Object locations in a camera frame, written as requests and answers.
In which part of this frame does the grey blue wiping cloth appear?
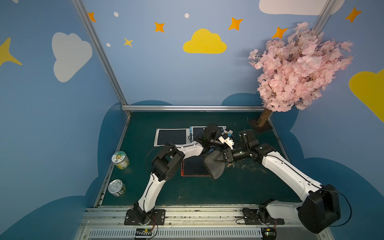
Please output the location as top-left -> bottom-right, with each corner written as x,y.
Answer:
204,150 -> 226,180

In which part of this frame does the red framed drawing tablet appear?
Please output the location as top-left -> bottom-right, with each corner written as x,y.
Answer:
181,156 -> 210,177

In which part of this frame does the white framed drawing tablet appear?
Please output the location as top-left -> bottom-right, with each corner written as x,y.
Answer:
154,129 -> 191,147

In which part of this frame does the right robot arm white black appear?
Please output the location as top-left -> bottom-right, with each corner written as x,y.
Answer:
220,130 -> 341,234

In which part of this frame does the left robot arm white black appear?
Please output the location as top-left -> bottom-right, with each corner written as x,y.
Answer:
133,123 -> 234,225

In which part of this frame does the pink cherry blossom tree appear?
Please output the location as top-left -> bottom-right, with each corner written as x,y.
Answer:
249,22 -> 354,131

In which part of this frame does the right controller board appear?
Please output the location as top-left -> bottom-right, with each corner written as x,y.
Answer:
261,228 -> 277,240

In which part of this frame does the controller board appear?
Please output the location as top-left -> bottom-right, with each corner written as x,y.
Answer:
261,228 -> 277,240
134,228 -> 154,239

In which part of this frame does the silver can lying down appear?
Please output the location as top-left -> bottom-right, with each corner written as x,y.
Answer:
108,179 -> 126,197

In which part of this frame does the left controller board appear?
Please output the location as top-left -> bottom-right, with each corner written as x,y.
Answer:
134,228 -> 154,239

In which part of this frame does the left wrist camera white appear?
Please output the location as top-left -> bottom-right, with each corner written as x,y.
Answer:
219,130 -> 235,150

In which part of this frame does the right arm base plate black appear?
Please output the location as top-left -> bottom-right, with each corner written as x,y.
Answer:
242,208 -> 285,226

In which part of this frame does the aluminium mounting rail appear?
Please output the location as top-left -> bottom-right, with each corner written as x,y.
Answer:
75,205 -> 334,240

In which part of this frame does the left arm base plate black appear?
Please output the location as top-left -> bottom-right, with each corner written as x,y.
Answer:
124,209 -> 166,226

